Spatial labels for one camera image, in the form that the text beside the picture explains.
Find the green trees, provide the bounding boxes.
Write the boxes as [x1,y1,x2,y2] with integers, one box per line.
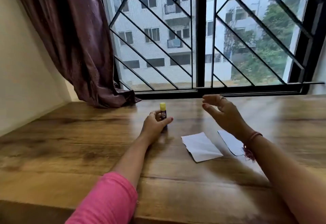
[224,0,304,83]

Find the blue glue stick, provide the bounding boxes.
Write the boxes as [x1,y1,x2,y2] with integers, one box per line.
[160,111,168,133]

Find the white paper piece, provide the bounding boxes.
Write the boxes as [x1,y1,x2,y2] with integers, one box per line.
[218,130,245,156]
[181,132,224,163]

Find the black window frame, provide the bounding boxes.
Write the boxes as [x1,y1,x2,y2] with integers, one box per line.
[93,0,326,99]

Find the black metal window grille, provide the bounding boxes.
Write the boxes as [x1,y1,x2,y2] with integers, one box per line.
[101,0,325,91]

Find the purple curtain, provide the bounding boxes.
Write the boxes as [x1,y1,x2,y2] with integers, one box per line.
[10,0,142,109]

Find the pink sleeve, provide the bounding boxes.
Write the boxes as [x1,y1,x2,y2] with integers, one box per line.
[65,171,138,224]

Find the person's left hand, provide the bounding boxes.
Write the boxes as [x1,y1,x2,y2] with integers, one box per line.
[139,112,174,147]

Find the person's right forearm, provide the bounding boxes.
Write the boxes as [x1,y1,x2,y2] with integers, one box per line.
[243,133,326,224]

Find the person's right hand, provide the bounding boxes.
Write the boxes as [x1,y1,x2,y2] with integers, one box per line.
[202,94,255,143]

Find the white apartment building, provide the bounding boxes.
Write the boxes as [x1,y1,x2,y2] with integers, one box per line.
[102,0,309,91]

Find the pink thread bracelet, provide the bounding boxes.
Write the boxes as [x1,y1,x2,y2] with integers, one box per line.
[242,131,263,162]

